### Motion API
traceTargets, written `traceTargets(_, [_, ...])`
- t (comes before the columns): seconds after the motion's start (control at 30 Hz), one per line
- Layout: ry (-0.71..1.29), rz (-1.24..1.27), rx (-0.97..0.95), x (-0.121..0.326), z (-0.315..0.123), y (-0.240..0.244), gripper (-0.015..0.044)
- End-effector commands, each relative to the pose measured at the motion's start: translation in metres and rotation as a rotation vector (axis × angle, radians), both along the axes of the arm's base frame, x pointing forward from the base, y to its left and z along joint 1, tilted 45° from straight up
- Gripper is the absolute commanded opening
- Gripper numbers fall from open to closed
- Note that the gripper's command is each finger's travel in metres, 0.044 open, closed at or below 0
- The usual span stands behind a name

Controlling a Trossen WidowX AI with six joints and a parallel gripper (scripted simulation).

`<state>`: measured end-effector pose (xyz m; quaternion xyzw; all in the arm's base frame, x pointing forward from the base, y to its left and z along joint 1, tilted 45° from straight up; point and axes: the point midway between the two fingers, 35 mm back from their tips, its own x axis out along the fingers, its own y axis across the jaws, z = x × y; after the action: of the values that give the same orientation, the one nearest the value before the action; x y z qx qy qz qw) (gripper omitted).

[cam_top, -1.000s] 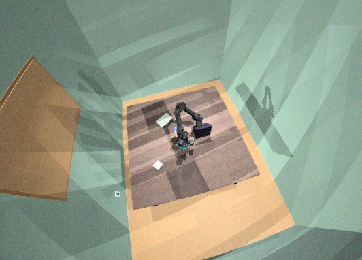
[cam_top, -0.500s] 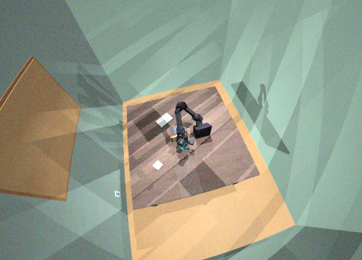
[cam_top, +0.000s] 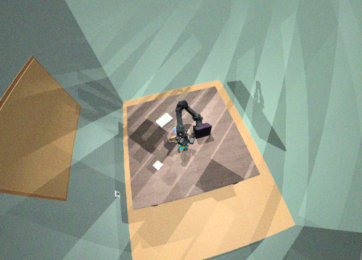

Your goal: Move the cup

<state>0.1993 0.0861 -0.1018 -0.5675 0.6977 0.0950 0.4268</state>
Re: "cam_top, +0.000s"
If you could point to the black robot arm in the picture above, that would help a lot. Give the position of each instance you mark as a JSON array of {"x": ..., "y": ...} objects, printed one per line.
[{"x": 180, "y": 127}]

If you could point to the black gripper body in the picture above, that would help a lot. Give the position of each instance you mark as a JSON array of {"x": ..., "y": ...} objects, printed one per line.
[{"x": 190, "y": 140}]

